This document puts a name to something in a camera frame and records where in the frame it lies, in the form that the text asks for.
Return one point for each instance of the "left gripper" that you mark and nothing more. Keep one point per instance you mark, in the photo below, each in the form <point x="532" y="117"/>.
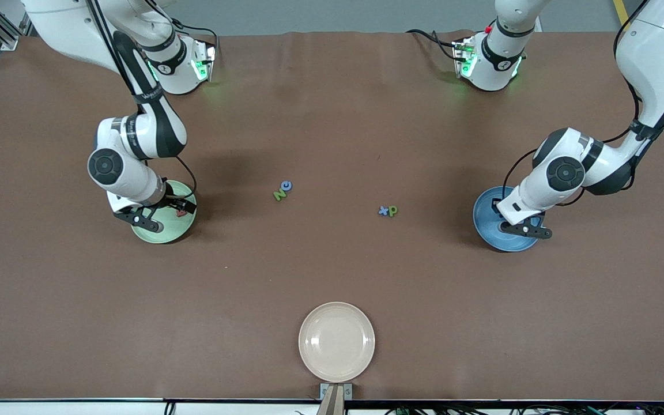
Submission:
<point x="494" y="205"/>

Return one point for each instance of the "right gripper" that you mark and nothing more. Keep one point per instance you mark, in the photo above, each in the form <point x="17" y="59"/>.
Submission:
<point x="171" y="203"/>

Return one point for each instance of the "red foam letter Q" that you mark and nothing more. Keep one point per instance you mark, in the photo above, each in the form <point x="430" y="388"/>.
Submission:
<point x="181" y="214"/>

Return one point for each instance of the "green foam letter N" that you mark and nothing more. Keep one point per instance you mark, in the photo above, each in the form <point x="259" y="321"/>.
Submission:
<point x="279" y="195"/>

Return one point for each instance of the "blue foam letter C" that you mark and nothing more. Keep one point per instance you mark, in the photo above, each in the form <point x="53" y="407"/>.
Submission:
<point x="283" y="185"/>

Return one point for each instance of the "green foam letter p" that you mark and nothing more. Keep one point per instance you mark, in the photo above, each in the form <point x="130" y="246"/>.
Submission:
<point x="390" y="211"/>

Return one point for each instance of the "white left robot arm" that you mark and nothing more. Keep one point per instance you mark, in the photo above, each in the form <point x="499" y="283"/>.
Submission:
<point x="655" y="57"/>

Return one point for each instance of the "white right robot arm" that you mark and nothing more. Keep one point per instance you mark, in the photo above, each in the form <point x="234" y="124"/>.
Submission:
<point x="133" y="181"/>

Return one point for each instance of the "light green plate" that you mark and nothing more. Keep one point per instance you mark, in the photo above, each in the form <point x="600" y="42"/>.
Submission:
<point x="173" y="230"/>

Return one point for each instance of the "blue plate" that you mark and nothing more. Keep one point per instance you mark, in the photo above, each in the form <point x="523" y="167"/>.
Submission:
<point x="485" y="230"/>

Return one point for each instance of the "silver base connector plate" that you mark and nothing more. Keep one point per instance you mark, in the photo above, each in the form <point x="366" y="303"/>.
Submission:
<point x="460" y="55"/>
<point x="208" y="57"/>

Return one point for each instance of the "brown table cover mat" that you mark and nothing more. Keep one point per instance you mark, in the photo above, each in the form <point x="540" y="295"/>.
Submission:
<point x="332" y="115"/>

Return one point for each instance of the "beige plate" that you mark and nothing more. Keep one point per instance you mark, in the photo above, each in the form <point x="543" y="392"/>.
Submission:
<point x="336" y="342"/>

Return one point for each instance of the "black table edge rail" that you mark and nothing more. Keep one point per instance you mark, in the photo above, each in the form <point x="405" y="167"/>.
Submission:
<point x="482" y="402"/>

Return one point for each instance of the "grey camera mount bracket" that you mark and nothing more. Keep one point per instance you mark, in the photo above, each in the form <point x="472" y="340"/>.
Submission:
<point x="336" y="403"/>

